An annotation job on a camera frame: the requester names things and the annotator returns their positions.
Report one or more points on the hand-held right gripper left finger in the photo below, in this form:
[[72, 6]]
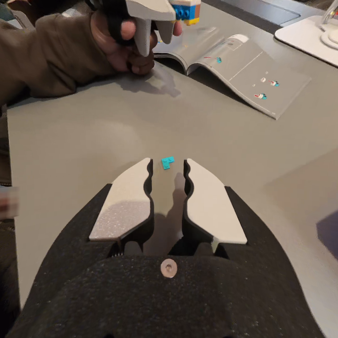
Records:
[[124, 206]]

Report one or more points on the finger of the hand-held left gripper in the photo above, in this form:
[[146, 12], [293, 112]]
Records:
[[147, 9]]

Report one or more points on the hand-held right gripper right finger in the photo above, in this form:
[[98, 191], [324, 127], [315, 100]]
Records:
[[211, 211]]

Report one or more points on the multicolour toy brick assembly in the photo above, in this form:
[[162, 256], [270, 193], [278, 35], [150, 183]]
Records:
[[184, 13]]

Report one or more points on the teal L-shaped brick plate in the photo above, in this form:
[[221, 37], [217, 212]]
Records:
[[165, 163]]

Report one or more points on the person's left forearm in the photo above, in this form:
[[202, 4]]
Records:
[[39, 58]]

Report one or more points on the grey desk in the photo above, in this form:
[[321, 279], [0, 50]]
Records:
[[79, 145]]

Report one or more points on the person's left hand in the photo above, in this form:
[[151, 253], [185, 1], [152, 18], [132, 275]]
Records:
[[118, 58]]

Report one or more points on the grey instruction booklet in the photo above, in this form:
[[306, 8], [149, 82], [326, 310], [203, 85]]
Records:
[[250, 79]]

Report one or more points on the white flat stand base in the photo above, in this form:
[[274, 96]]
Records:
[[298, 37]]

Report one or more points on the clear glass vessel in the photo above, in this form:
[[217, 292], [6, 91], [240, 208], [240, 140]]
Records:
[[330, 15]]

